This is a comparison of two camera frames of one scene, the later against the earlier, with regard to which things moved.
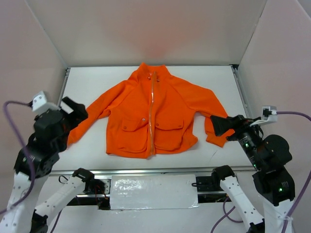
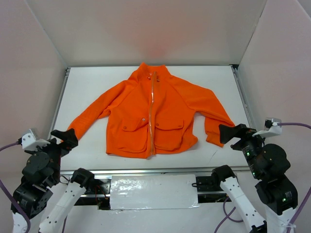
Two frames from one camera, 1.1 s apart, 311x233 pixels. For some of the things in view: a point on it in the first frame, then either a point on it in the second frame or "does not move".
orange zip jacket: (152, 112) does not move
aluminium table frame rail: (149, 171) does not move
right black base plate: (207, 184) does not move
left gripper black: (73, 112) → (55, 143)
